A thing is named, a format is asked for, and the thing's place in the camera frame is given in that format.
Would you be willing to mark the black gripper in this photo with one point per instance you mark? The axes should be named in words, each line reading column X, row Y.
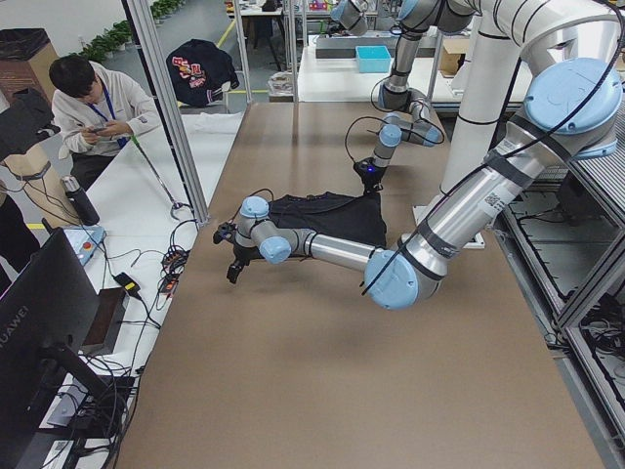
column 369, row 179
column 240, row 254

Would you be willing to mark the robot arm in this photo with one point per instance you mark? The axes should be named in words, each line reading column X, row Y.
column 569, row 111
column 407, row 109

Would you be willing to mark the black power adapter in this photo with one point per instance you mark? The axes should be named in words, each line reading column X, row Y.
column 128, row 284

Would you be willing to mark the aluminium frame post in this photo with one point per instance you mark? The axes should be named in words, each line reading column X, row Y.
column 143, row 29

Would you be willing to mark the black t-shirt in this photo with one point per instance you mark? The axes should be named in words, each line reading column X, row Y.
column 356, row 218

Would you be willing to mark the blue plastic tray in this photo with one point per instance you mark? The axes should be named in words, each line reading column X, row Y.
column 373, row 59

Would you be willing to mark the seated person white hoodie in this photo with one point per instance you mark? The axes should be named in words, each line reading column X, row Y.
column 98, row 111

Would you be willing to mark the black water bottle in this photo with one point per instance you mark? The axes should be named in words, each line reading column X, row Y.
column 80, row 201

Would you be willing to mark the grabber stick tool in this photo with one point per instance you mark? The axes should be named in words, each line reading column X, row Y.
column 175, row 204

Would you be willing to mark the dark wooden box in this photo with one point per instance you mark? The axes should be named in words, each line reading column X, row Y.
column 104, row 331

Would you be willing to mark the black Huawei monitor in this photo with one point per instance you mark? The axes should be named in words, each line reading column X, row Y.
column 46, row 315

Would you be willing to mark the dark varsity jacket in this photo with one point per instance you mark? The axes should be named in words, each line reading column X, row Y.
column 198, row 70

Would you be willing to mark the brown cardboard bin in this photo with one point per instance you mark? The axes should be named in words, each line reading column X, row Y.
column 26, row 55

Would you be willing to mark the blue teach pendant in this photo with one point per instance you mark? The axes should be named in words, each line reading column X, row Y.
column 85, row 241

